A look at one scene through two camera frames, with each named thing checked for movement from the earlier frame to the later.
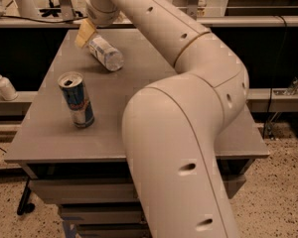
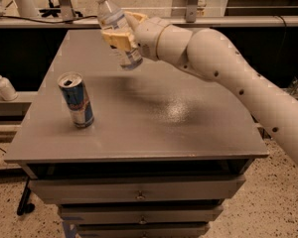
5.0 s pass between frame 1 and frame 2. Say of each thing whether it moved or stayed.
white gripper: moved
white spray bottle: stayed
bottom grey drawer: stayed
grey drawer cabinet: stayed
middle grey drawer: stayed
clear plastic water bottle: moved
